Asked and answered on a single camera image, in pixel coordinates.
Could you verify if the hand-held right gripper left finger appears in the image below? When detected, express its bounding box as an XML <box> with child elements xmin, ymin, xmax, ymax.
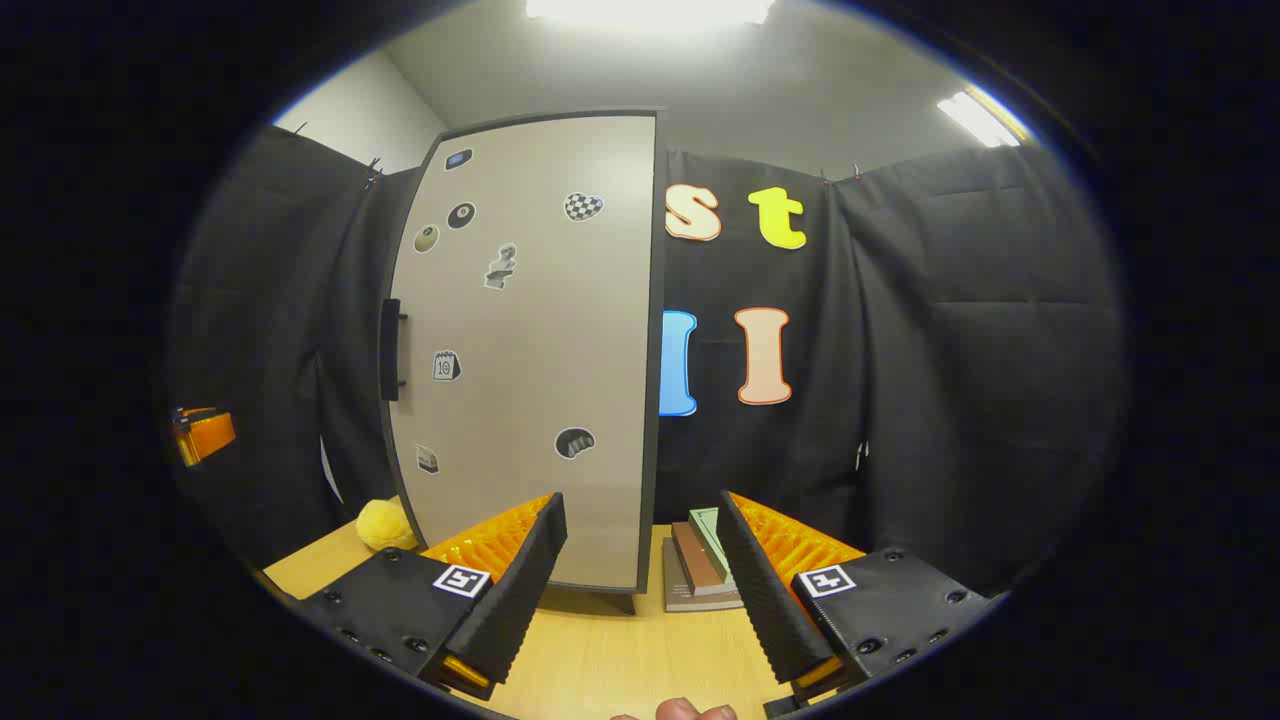
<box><xmin>300</xmin><ymin>492</ymin><xmax>568</xmax><ymax>701</ymax></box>

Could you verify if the black backdrop cloth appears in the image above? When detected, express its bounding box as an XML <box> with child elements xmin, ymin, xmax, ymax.
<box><xmin>170</xmin><ymin>125</ymin><xmax>1126</xmax><ymax>601</ymax></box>

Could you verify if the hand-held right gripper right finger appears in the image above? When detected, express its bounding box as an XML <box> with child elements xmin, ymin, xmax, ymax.
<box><xmin>716</xmin><ymin>490</ymin><xmax>986</xmax><ymax>706</ymax></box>

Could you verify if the brown book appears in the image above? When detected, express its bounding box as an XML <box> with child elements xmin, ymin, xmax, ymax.
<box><xmin>670</xmin><ymin>522</ymin><xmax>728</xmax><ymax>593</ymax></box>

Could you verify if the yellow soft ball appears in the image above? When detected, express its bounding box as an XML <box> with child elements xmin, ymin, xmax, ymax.
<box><xmin>356</xmin><ymin>498</ymin><xmax>421</xmax><ymax>553</ymax></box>

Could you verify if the black door handle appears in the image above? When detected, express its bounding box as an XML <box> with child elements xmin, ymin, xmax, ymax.
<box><xmin>380</xmin><ymin>298</ymin><xmax>409</xmax><ymax>403</ymax></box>

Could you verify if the grey book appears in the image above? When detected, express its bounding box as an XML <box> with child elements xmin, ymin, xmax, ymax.
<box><xmin>662</xmin><ymin>538</ymin><xmax>746</xmax><ymax>613</ymax></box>

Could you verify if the beige cabinet door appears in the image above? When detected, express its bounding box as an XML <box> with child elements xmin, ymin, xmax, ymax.
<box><xmin>380</xmin><ymin>112</ymin><xmax>661</xmax><ymax>593</ymax></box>

